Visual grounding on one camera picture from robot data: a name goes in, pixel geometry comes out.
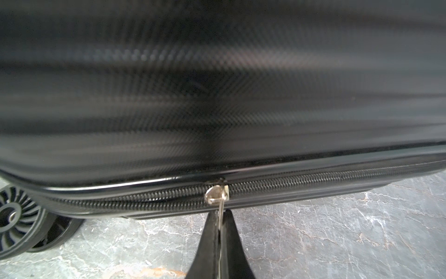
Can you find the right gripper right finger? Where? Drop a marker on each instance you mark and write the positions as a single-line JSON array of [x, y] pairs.
[[233, 260]]

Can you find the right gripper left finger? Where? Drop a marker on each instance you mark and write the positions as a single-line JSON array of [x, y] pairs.
[[205, 263]]

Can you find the silver zipper pull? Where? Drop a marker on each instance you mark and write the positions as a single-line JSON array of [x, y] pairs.
[[217, 195]]

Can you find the black hard-shell suitcase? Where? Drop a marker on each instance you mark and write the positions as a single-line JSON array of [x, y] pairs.
[[137, 109]]

